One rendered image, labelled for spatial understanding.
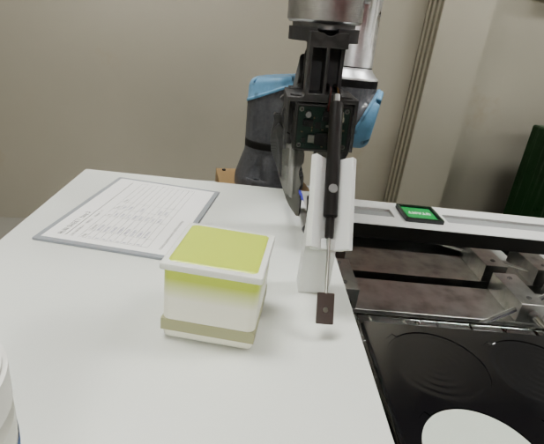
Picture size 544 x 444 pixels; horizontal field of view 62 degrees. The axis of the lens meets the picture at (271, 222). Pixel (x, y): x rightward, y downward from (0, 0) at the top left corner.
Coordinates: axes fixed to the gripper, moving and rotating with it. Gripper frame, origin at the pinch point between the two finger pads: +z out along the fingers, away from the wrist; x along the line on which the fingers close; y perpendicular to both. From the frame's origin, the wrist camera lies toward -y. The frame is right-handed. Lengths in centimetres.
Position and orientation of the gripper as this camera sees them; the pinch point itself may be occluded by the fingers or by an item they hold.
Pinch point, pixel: (303, 203)
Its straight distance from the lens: 55.8
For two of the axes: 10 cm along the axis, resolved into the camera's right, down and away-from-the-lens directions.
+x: 10.0, 0.6, 0.4
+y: 0.2, 4.1, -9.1
